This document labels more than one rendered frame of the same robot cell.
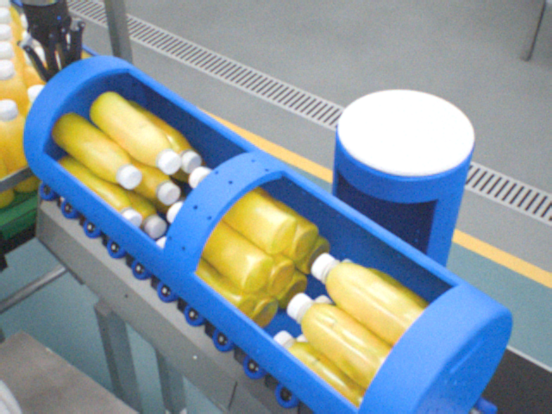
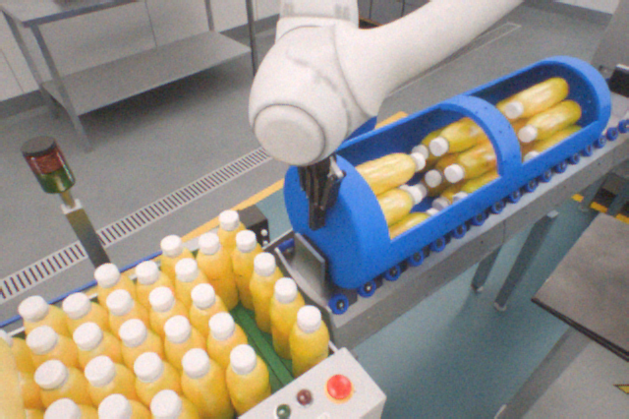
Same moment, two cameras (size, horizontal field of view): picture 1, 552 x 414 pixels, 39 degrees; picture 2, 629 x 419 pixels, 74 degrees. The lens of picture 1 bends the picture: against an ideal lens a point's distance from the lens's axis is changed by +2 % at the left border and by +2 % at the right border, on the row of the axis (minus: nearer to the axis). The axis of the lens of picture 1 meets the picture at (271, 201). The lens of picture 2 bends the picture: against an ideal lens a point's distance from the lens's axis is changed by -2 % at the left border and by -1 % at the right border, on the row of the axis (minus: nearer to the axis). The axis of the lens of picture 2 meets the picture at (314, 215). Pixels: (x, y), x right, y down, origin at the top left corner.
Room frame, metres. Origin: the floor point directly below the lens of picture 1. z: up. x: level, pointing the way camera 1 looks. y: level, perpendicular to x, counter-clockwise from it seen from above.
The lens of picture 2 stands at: (1.13, 0.96, 1.71)
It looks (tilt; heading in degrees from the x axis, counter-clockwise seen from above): 44 degrees down; 280
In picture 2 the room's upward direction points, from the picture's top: straight up
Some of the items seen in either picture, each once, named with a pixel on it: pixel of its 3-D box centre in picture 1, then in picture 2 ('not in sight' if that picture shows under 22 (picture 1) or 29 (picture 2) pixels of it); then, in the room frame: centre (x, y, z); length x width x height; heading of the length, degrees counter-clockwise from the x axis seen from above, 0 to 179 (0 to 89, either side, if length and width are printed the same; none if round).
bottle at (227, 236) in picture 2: not in sight; (235, 251); (1.41, 0.37, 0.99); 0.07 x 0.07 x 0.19
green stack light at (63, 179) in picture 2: not in sight; (54, 174); (1.76, 0.39, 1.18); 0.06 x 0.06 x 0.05
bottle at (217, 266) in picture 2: not in sight; (217, 274); (1.43, 0.44, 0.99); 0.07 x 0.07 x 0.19
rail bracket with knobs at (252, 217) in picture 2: not in sight; (251, 231); (1.41, 0.27, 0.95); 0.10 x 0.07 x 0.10; 135
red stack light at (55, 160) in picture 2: not in sight; (44, 156); (1.76, 0.39, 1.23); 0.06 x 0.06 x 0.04
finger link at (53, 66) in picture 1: (50, 55); (321, 180); (1.21, 0.40, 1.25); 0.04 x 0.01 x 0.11; 45
